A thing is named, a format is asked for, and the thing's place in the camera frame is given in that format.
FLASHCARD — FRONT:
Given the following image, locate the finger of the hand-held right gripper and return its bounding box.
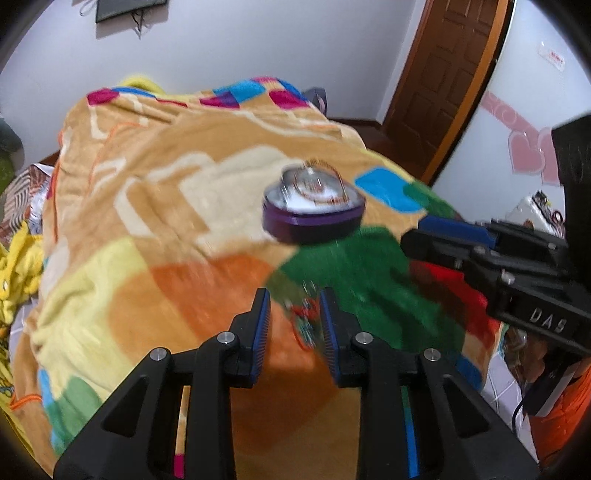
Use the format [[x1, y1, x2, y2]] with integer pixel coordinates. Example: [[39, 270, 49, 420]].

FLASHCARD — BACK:
[[400, 228, 572, 297], [419, 215, 568, 260]]

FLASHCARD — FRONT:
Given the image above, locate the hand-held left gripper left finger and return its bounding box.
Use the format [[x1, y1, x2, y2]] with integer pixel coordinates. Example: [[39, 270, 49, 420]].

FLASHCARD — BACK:
[[53, 288, 271, 480]]

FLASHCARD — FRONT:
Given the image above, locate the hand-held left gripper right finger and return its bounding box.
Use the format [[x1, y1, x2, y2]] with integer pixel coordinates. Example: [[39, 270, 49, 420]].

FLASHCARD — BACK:
[[320, 287, 541, 480]]

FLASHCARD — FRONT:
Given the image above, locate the red charm bracelet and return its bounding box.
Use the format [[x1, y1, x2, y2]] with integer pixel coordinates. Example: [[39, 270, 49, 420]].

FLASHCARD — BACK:
[[286, 281, 324, 349]]

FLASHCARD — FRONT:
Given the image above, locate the purple heart-shaped jewelry box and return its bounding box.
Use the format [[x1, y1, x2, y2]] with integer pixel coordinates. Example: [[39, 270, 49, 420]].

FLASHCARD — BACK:
[[262, 159, 368, 245]]

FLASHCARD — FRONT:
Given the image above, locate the red beaded bracelet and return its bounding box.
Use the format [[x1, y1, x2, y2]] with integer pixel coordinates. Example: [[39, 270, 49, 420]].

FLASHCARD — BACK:
[[295, 159, 347, 206]]

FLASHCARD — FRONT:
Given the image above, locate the orange garment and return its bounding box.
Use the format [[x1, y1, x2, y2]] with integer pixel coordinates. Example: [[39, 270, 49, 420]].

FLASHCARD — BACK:
[[531, 357, 591, 467]]

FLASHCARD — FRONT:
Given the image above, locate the colourful patchwork blanket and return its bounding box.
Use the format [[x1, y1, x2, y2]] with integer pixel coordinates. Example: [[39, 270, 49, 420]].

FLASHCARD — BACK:
[[34, 76, 504, 480]]

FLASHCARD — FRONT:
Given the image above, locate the white wardrobe with pink hearts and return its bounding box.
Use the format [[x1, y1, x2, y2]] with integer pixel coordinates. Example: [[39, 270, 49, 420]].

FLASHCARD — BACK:
[[431, 0, 591, 217]]

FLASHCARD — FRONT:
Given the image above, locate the brown wooden door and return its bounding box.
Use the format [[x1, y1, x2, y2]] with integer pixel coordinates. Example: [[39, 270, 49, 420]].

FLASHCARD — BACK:
[[381, 0, 511, 183]]

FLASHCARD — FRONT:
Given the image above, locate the grey bag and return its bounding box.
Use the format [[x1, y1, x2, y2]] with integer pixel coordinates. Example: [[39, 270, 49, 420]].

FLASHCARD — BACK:
[[305, 88, 329, 116]]

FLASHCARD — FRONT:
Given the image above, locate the white paper notice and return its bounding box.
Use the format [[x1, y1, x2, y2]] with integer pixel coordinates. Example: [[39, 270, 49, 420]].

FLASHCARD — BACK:
[[539, 44, 568, 70]]

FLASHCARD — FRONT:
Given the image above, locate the yellow printed blanket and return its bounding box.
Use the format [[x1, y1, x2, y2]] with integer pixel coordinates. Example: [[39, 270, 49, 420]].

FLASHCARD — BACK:
[[0, 222, 47, 462]]

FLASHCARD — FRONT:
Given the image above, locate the striped brown blanket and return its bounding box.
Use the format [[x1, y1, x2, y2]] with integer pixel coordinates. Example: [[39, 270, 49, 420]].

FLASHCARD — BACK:
[[0, 161, 56, 232]]

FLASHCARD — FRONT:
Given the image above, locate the yellow pillow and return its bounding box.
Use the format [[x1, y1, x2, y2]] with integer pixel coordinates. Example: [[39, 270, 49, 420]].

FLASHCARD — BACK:
[[115, 75, 162, 93]]

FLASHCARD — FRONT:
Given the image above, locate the green patterned cloth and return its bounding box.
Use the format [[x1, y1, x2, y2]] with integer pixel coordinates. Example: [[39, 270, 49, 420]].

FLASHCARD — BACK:
[[0, 154, 17, 190]]

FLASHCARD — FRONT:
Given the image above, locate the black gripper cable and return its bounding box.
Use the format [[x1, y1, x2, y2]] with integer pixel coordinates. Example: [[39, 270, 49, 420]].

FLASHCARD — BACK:
[[510, 388, 532, 439]]

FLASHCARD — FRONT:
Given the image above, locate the small black wall monitor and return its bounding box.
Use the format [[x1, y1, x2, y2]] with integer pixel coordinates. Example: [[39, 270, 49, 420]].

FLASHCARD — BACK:
[[95, 0, 168, 23]]

